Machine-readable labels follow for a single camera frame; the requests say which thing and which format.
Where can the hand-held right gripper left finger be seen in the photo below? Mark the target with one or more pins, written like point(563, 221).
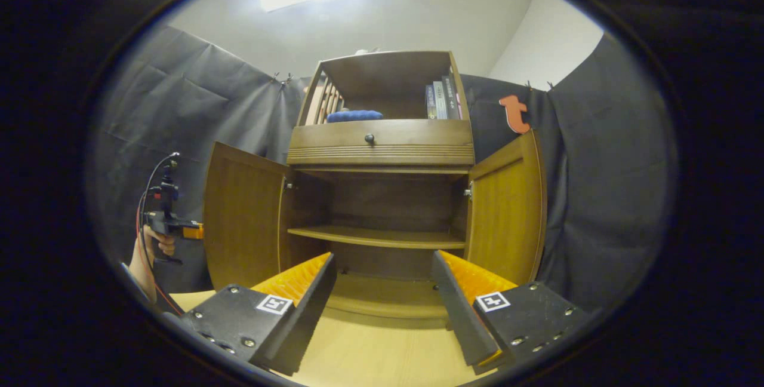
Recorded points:
point(307, 315)

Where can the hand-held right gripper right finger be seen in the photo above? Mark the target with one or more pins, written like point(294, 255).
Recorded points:
point(456, 315)

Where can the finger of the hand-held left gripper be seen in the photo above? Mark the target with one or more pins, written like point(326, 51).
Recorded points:
point(192, 232)

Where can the wooden shoe cabinet door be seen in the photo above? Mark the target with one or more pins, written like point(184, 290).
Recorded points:
point(245, 214)
point(507, 208)

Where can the wooden double-door shoe cabinet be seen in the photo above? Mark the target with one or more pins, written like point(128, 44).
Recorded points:
point(382, 160)

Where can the metal door hinge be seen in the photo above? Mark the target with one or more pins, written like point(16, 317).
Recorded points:
point(468, 192)
point(289, 184)

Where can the inner wooden shelf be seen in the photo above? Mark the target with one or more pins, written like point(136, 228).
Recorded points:
point(376, 236)

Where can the wooden drawer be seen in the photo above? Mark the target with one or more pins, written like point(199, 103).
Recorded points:
point(334, 134)

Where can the black backdrop cloth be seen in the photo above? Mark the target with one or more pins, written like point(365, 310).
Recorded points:
point(597, 196)

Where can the blue folded towel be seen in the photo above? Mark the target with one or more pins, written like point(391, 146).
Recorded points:
point(355, 116)

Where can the dark blue book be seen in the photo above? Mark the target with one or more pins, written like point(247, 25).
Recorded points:
point(430, 102)

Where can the grey spine book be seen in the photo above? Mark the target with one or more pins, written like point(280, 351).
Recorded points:
point(440, 99)

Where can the black book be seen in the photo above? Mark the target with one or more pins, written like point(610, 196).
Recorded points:
point(452, 97)

